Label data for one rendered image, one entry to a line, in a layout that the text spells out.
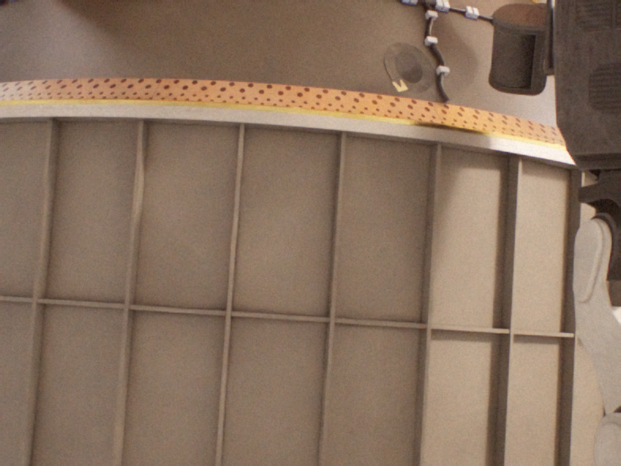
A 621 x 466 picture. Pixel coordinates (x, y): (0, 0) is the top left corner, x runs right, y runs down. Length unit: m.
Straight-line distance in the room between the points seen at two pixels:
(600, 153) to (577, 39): 0.19
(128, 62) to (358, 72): 0.47
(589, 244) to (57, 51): 1.16
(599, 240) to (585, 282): 0.08
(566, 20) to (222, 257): 0.75
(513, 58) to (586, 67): 0.24
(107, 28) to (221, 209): 0.50
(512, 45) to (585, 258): 0.42
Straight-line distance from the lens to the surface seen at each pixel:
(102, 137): 1.94
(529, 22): 1.85
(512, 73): 1.89
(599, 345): 1.73
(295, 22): 2.05
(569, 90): 1.68
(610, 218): 1.72
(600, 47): 1.67
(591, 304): 1.72
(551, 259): 2.12
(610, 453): 1.63
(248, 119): 1.83
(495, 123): 2.04
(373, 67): 2.00
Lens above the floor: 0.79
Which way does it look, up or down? 5 degrees up
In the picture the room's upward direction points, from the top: 4 degrees clockwise
